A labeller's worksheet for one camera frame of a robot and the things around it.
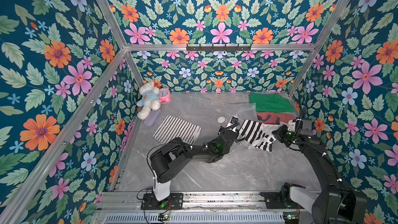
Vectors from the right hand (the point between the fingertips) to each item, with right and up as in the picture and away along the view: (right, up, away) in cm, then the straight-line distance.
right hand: (275, 129), depth 83 cm
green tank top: (+7, +16, +24) cm, 30 cm away
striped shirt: (-6, -4, +6) cm, 10 cm away
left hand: (-23, +4, +2) cm, 23 cm away
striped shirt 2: (-61, -1, +17) cm, 63 cm away
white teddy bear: (-79, +21, +24) cm, 85 cm away
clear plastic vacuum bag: (-10, +10, +24) cm, 28 cm away
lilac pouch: (-74, +6, +19) cm, 77 cm away
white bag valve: (-28, +3, +20) cm, 35 cm away
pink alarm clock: (-71, +21, +32) cm, 80 cm away
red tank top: (+8, +5, +20) cm, 22 cm away
